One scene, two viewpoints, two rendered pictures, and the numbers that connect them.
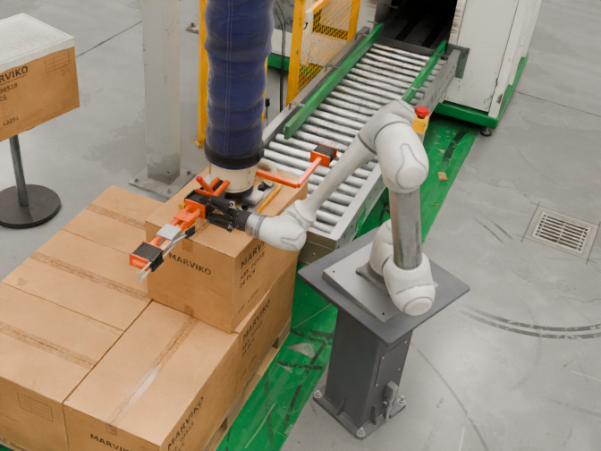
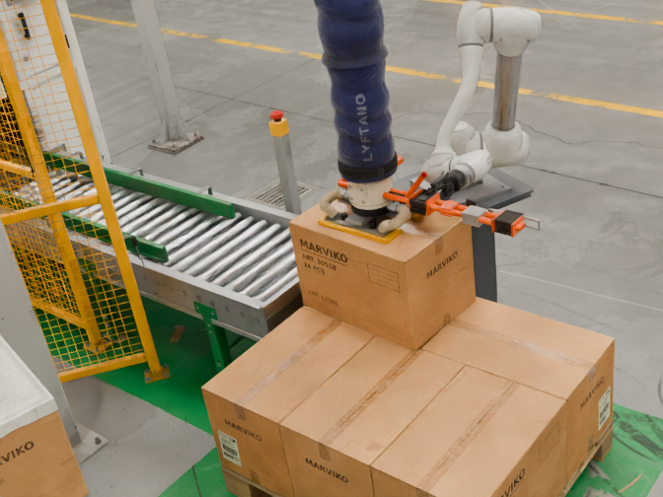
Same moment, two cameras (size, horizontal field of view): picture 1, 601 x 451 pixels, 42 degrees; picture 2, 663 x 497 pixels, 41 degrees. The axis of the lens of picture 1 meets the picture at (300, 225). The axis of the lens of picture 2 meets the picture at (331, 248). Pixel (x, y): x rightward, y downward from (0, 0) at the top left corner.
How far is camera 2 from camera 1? 3.50 m
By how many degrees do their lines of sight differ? 54
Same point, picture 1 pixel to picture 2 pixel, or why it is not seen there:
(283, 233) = (483, 157)
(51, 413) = (558, 429)
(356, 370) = (481, 274)
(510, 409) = not seen: hidden behind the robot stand
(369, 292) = (477, 189)
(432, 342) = not seen: hidden behind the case
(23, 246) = not seen: outside the picture
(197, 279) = (449, 274)
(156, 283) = (420, 322)
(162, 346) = (489, 339)
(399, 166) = (537, 20)
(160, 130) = (48, 384)
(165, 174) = (74, 433)
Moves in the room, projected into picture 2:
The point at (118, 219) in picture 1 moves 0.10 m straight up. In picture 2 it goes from (274, 378) to (269, 357)
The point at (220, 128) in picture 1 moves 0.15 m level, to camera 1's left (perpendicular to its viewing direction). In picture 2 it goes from (384, 135) to (372, 154)
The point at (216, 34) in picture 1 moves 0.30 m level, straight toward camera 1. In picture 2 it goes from (373, 39) to (462, 34)
